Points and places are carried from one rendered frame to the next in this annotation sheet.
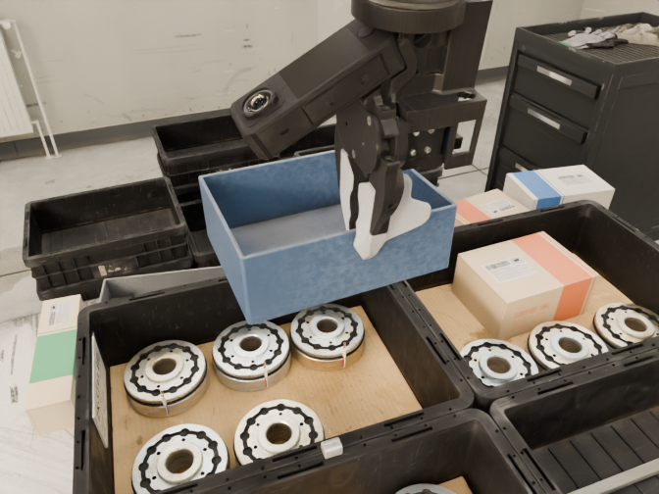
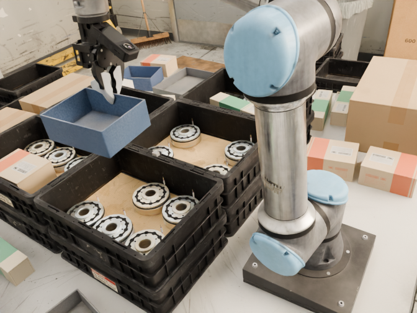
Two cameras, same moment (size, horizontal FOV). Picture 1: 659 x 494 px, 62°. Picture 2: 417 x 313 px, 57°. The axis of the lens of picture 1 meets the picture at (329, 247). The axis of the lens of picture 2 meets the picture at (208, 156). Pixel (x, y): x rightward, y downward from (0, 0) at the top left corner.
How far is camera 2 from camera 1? 1.08 m
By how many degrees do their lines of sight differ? 90
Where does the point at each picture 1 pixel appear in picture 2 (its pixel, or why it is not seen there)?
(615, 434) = not seen: hidden behind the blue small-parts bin
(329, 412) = (125, 201)
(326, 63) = (113, 33)
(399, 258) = (105, 104)
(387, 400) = (109, 191)
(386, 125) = not seen: hidden behind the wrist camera
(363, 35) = (104, 25)
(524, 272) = (25, 163)
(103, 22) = not seen: outside the picture
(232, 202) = (97, 141)
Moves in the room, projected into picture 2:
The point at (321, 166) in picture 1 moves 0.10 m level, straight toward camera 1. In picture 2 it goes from (62, 125) to (103, 109)
